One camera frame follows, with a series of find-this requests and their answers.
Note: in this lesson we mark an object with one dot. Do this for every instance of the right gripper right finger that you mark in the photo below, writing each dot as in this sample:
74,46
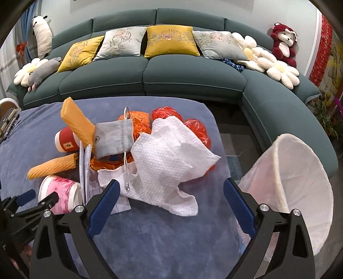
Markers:
293,255

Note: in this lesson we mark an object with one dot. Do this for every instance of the white paper towel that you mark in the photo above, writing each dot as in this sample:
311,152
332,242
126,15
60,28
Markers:
152,180

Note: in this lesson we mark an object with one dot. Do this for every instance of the red paper cup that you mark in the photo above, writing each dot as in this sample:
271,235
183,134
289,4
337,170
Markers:
66,141

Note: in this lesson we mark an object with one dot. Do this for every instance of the orange plastic bag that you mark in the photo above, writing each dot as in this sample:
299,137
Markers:
141,123

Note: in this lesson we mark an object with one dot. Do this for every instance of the white sheer curtain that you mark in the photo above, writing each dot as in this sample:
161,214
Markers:
9,62

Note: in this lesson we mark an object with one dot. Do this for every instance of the yellow cushion far left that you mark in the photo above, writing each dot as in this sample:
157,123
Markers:
80,54

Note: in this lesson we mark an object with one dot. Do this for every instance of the grey embroidered cushion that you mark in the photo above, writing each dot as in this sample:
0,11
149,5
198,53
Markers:
121,42
219,45

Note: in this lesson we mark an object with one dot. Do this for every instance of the red white teddy bear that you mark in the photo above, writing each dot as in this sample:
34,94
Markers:
285,39

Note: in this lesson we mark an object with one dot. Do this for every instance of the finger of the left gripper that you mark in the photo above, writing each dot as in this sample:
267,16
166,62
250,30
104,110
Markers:
25,197
48,202

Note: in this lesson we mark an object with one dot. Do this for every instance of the white flower pillow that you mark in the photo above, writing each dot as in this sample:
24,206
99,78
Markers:
249,46
22,76
263,61

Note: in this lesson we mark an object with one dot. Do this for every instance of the white flower pillow upper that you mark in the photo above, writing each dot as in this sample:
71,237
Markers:
249,46

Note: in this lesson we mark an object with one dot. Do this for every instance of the potted flower plants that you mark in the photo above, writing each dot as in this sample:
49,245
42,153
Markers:
329,114

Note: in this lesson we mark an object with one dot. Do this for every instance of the white panda plush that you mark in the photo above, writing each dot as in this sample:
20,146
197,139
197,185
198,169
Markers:
43,36

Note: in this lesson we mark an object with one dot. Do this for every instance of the blue curtain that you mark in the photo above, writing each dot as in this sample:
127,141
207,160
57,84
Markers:
25,23

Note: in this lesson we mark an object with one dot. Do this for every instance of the red firecracker decoration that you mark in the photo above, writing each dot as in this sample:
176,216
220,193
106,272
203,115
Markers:
323,53

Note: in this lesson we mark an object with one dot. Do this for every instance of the blue beaded item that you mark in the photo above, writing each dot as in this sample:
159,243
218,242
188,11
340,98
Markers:
235,66

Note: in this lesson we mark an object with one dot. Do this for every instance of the dark green curved sofa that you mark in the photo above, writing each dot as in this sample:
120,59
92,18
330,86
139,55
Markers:
270,108

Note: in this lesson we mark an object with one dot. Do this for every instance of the grey embroidered cushion right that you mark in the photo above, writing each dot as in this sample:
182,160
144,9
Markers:
219,45

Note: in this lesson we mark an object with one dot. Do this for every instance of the yellow embroidered cushion centre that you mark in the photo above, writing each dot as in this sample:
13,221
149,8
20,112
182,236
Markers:
170,39

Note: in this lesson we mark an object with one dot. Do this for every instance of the white flower pillow lower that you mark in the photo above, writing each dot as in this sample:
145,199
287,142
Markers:
263,61

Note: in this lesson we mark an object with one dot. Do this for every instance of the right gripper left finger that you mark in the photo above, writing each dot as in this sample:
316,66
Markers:
51,257

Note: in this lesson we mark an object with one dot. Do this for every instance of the white trash bag bin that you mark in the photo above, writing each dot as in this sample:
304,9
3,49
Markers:
288,176

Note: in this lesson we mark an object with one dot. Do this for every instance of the white flower pillow left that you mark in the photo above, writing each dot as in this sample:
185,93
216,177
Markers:
22,76

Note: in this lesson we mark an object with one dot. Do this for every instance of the orange waffle wafer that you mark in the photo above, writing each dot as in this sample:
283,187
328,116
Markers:
74,118
53,166

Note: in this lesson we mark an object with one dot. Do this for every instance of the round tray with items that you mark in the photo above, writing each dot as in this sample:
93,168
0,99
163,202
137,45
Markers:
9,116

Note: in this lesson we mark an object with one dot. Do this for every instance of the grey mouse plush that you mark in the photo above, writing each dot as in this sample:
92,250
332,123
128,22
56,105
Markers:
42,72

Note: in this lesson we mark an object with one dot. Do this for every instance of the red plastic bag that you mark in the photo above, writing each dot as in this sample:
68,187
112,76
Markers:
197,128

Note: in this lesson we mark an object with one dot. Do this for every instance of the pink white paper cup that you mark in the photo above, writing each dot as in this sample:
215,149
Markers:
69,193

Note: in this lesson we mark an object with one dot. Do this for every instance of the blue patterned floor rug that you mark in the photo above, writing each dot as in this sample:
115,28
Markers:
235,168

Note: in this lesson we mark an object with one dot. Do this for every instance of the grey embroidered cushion left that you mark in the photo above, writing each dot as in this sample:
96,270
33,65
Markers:
121,42

